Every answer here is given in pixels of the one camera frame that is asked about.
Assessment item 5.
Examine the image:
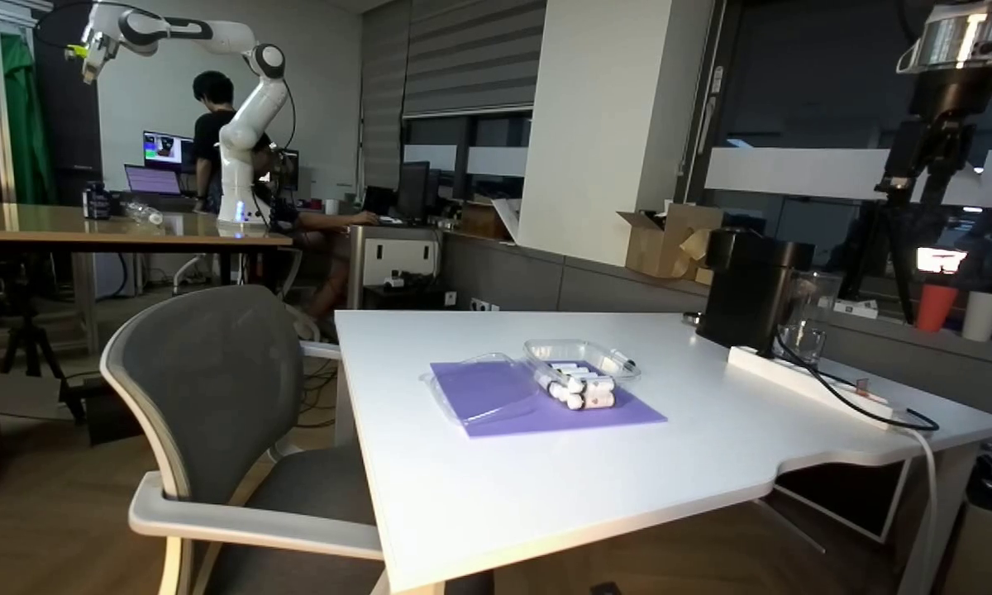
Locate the white power strip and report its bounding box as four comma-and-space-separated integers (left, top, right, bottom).
724, 345, 900, 423

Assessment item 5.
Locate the purple mat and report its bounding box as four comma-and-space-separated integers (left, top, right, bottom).
428, 357, 672, 444

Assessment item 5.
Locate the gray mesh office chair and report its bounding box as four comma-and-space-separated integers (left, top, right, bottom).
95, 280, 391, 595

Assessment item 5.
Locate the seated person dark hair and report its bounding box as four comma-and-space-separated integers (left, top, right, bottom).
247, 143, 381, 323

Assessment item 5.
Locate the gray window blind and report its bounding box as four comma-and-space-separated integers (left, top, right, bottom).
358, 0, 549, 191

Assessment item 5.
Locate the red cup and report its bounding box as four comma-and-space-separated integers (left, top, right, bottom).
916, 280, 962, 336

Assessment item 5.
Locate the open laptop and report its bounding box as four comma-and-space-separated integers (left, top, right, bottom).
122, 162, 199, 216

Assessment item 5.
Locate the computer monitor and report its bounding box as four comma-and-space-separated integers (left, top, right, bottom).
139, 130, 191, 169

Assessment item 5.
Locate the white drawer cabinet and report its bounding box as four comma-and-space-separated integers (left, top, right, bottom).
347, 222, 447, 297

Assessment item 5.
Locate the gray office partition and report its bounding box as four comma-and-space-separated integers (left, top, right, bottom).
441, 228, 711, 316

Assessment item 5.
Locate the open cardboard box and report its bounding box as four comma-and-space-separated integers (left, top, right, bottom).
618, 201, 726, 284

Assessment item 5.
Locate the wooden table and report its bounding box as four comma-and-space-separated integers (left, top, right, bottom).
0, 197, 296, 253

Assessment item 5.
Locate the clear glass jar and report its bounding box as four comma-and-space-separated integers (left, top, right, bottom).
782, 269, 842, 357

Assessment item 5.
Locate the clear plastic bottle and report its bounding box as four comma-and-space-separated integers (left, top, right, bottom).
122, 197, 172, 232

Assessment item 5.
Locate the black box appliance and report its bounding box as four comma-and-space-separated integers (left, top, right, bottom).
698, 228, 817, 357

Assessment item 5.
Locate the white power cable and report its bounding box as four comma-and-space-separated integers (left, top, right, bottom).
900, 423, 944, 595

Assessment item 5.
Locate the black power cable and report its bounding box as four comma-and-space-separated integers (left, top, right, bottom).
774, 323, 941, 433

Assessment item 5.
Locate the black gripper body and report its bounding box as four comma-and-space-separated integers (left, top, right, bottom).
896, 70, 992, 169

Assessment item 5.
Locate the small black tripod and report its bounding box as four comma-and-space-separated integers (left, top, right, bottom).
0, 289, 87, 427

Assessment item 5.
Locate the standing person black shirt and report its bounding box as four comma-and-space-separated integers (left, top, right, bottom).
189, 70, 240, 216

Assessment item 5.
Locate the green curtain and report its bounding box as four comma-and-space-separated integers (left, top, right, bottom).
0, 29, 56, 210

